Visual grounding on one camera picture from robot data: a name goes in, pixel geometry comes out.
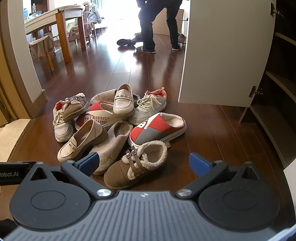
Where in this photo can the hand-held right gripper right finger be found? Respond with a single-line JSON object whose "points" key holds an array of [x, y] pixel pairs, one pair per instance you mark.
{"points": [[198, 163]]}

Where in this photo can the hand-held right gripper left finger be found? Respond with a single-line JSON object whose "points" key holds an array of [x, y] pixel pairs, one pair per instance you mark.
{"points": [[89, 163]]}

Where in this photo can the cream leather loafer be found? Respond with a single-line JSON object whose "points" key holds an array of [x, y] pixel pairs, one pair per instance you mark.
{"points": [[78, 139], [123, 102]]}

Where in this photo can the beige quilted slipper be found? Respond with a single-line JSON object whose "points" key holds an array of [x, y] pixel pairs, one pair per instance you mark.
{"points": [[111, 148], [104, 95]]}

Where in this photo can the brown fleece-lined boot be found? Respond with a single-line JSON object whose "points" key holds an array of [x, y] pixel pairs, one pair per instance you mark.
{"points": [[76, 107], [129, 169]]}

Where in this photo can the white sneaker pink lining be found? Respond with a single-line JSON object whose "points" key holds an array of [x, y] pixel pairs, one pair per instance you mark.
{"points": [[148, 109], [62, 126]]}

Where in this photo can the red grey white slipper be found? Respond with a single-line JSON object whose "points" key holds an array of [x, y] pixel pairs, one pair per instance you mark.
{"points": [[104, 119], [157, 129]]}

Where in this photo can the shoe cabinet with shelves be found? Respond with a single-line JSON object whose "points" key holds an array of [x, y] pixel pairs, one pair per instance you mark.
{"points": [[277, 76]]}

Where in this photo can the black shoe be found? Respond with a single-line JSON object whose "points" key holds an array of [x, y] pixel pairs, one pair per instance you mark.
{"points": [[124, 42]]}

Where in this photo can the chair with beige cushion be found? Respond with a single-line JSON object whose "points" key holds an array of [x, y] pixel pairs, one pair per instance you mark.
{"points": [[40, 45]]}

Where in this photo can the wooden chair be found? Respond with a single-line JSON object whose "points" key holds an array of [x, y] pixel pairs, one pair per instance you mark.
{"points": [[85, 29]]}

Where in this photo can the cardboard box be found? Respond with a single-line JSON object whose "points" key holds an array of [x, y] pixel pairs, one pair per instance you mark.
{"points": [[161, 23]]}

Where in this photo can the grey puffy jacket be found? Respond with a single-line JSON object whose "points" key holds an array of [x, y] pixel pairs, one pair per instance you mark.
{"points": [[92, 14]]}

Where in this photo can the wooden dining table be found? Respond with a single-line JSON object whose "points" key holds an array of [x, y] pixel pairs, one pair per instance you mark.
{"points": [[46, 19]]}

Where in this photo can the clear water bottle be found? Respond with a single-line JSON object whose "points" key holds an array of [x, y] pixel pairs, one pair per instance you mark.
{"points": [[34, 8]]}

